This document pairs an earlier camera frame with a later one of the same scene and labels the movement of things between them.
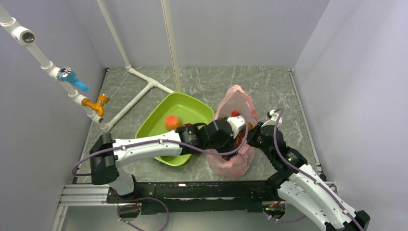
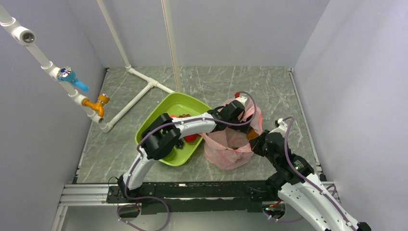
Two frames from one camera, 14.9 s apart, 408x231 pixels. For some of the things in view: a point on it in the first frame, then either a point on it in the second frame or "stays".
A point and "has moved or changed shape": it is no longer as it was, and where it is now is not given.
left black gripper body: (224, 146) -> (244, 128)
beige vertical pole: (167, 11) stays
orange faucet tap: (102, 99) stays
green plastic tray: (188, 110) stays
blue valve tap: (66, 74) stays
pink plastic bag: (235, 100) has moved or changed shape
